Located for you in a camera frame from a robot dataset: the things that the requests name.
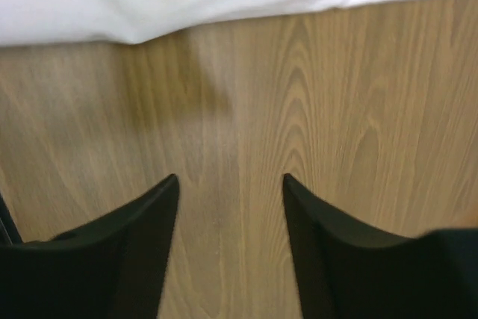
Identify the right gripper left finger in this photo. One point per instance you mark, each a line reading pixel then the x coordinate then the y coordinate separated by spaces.
pixel 111 267

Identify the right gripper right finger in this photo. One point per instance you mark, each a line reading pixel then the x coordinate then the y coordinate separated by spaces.
pixel 346 268

